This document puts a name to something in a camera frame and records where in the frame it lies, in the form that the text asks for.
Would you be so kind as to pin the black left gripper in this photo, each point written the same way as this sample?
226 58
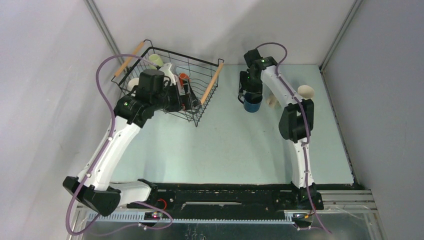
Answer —
187 102

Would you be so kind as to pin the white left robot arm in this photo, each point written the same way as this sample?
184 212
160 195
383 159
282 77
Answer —
157 88

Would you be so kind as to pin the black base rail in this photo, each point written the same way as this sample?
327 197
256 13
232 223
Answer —
223 201

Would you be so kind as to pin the right wooden rack handle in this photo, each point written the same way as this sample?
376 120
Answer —
211 83

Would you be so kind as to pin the light green cup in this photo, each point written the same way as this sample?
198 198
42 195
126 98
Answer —
155 61

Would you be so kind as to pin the grey cable duct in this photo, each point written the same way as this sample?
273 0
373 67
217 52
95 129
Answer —
146 217

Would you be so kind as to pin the dark blue mug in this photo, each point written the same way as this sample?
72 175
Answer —
251 101

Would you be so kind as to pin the floral painted ceramic mug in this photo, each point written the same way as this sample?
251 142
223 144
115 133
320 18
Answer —
272 101

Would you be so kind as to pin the wooden rack handle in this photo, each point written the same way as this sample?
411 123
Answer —
129 59
211 83

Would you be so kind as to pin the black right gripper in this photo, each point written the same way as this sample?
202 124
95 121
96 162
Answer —
244 85

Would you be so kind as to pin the pale yellow mug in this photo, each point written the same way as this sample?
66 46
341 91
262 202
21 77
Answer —
306 91

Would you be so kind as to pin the white ribbed mug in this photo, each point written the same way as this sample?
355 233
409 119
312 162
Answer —
132 86

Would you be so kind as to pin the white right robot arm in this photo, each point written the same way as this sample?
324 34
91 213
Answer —
295 124

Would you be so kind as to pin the left wooden rack handle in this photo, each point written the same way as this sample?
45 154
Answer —
129 59

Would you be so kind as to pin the orange cup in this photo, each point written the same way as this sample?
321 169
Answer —
182 78

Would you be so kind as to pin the black wire dish rack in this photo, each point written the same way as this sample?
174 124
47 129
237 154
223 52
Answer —
200 73

